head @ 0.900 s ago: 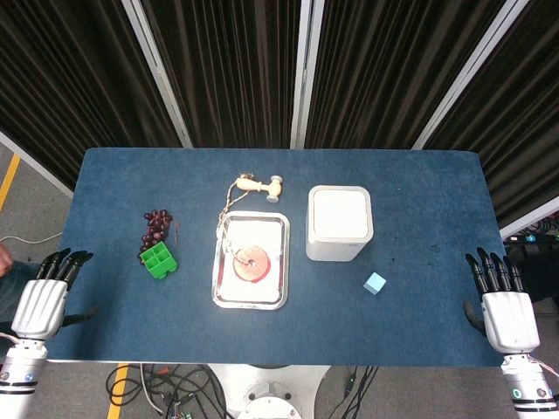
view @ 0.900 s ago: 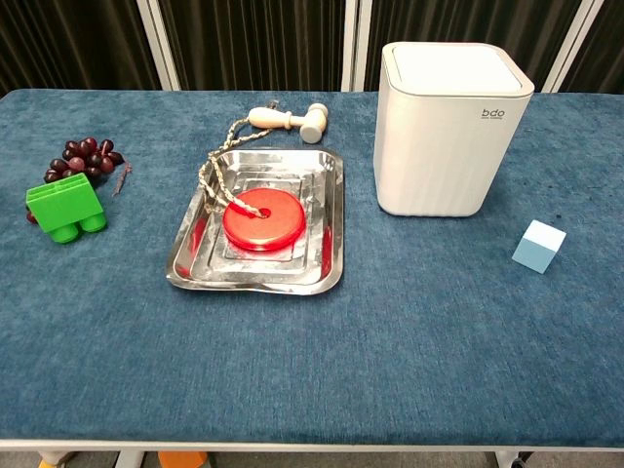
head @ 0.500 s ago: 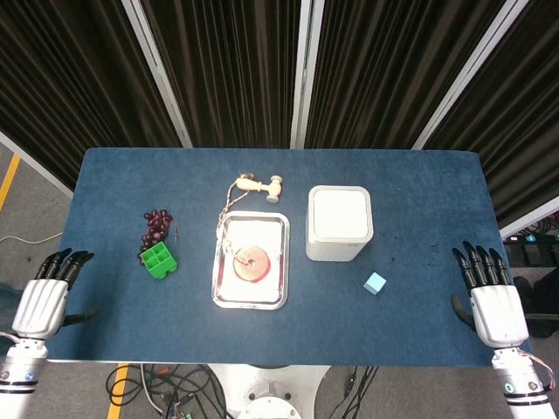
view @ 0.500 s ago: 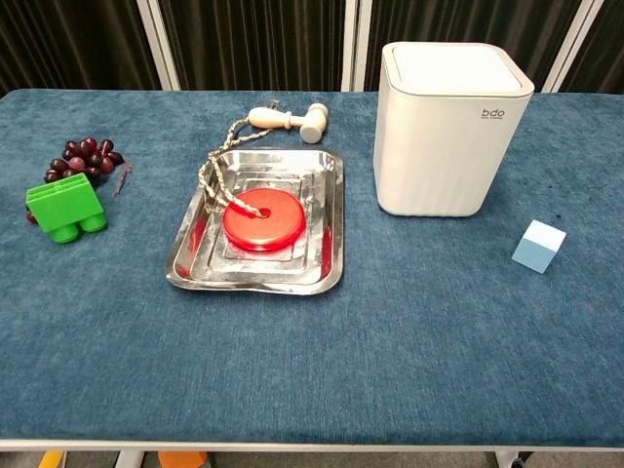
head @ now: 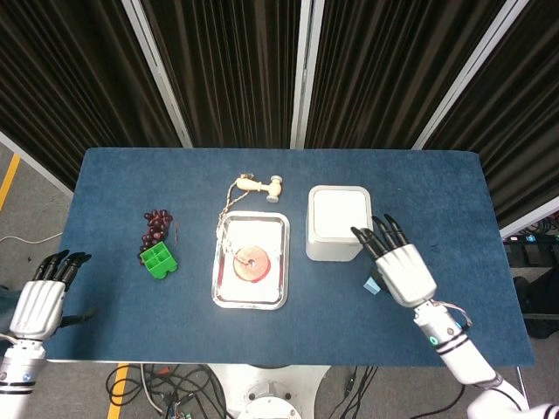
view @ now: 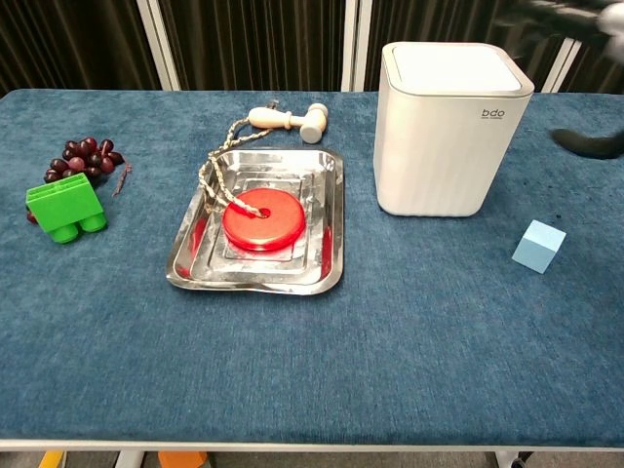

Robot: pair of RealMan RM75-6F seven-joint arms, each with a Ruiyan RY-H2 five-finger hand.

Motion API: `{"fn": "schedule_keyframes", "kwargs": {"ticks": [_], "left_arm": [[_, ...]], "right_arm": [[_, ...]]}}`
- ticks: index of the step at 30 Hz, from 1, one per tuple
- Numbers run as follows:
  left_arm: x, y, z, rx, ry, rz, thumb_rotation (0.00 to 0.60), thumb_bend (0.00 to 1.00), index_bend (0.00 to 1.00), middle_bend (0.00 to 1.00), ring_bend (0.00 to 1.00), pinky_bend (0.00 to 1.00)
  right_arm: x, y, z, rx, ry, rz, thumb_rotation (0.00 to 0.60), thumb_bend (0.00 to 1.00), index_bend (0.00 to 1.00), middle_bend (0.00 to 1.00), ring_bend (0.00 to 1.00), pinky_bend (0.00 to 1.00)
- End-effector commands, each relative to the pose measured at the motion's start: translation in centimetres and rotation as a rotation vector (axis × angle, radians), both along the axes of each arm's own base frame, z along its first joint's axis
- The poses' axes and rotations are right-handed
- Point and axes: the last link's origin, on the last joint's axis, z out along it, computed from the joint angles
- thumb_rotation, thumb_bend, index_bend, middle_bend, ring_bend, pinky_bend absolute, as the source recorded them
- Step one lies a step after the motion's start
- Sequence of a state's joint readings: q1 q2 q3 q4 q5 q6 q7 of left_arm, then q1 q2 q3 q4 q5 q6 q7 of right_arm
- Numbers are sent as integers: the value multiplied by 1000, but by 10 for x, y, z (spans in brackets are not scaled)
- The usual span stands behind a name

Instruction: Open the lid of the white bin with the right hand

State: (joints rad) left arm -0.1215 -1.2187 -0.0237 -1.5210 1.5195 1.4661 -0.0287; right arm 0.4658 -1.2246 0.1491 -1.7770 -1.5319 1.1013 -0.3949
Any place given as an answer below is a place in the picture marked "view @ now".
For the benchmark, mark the blue velvet tablecloth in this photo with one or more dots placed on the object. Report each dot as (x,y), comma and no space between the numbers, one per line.
(312,361)

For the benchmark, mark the green plastic building block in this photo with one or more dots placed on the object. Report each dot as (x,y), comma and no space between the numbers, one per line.
(66,205)

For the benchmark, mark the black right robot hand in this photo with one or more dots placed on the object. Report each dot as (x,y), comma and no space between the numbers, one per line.
(592,144)

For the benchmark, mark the yellow object under table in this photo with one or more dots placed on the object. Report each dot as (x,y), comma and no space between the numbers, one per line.
(51,459)

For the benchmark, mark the orange object under table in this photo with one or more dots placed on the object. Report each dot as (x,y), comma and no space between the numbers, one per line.
(181,459)

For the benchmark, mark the white bdo trash bin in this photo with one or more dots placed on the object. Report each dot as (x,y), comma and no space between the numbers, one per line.
(439,161)

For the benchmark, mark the light blue cube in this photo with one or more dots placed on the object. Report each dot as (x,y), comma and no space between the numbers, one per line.
(536,246)

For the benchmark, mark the white partition frame post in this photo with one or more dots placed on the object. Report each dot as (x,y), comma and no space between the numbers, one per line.
(355,44)
(158,44)
(560,66)

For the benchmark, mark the stainless steel tray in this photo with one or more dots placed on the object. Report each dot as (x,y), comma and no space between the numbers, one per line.
(312,273)

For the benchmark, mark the red round disc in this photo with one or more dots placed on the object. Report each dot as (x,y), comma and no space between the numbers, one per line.
(273,229)

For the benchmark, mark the dark red grape bunch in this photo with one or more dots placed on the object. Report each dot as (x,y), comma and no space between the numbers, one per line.
(83,158)

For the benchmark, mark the wooden toy mallet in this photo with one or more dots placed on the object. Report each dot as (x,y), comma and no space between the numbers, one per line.
(273,118)

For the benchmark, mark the white table leg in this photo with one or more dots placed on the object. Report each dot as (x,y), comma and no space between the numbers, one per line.
(129,459)
(507,459)

